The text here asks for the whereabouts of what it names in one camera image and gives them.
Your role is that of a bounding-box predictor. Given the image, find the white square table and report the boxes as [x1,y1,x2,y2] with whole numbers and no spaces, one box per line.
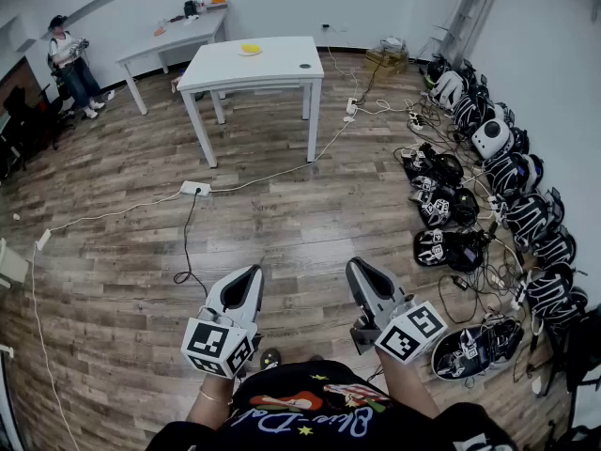
[176,36,325,168]

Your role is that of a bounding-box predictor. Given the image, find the person's black printed t-shirt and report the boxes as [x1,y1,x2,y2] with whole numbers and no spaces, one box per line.
[145,359,522,451]

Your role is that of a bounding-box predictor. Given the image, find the row of black striped helmets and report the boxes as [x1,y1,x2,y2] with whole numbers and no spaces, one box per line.
[450,58,591,337]

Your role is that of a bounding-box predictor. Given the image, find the white wall cable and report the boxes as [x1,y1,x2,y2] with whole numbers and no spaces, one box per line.
[326,28,361,101]

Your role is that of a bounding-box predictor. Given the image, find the black floor cable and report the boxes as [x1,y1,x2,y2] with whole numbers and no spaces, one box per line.
[173,194,198,286]

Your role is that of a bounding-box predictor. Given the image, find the long grey table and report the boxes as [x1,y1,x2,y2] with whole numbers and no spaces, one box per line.
[116,1,231,116]

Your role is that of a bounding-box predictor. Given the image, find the black office chair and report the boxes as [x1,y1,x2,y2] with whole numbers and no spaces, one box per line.
[0,85,76,180]

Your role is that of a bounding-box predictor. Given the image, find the person's black shoe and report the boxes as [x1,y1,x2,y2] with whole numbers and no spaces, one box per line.
[259,348,283,371]

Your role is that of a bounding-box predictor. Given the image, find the black metal stand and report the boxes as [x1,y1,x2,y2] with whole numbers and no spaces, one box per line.
[530,303,601,451]

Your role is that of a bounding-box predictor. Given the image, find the gold bracelet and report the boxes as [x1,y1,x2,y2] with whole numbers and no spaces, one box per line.
[199,385,234,406]

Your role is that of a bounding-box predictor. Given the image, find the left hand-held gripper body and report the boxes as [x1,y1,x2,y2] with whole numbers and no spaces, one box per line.
[181,305,262,380]

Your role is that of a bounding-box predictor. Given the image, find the long white floor cable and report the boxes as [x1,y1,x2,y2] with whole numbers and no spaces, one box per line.
[208,117,353,194]
[46,189,183,235]
[30,246,82,451]

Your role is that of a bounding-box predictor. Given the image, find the green black helmet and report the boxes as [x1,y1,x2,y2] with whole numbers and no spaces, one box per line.
[424,58,446,88]

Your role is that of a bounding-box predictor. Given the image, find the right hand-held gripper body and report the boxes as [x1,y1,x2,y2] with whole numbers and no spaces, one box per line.
[349,293,450,365]

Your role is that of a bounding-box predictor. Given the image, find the white grey helmet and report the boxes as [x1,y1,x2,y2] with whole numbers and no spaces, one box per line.
[430,70,466,111]

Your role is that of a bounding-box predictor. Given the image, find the black tray of gripper gear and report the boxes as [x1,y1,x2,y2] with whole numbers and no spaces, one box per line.
[403,142,465,188]
[412,227,489,272]
[411,180,481,228]
[430,316,525,381]

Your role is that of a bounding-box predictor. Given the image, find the white round helmet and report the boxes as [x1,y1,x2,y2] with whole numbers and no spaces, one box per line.
[471,118,513,160]

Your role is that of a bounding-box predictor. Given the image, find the tangle of black cables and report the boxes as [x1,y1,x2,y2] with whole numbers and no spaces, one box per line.
[393,95,541,394]

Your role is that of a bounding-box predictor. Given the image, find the cardboard box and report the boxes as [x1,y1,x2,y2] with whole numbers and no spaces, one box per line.
[364,47,409,82]

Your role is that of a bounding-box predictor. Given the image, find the person's left forearm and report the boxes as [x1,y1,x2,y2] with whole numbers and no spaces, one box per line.
[185,371,236,430]

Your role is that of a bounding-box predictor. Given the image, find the person's right forearm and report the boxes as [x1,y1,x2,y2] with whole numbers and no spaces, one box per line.
[375,348,442,420]

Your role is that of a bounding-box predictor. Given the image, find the metal ladder rack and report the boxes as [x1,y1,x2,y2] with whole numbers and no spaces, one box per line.
[431,0,503,60]

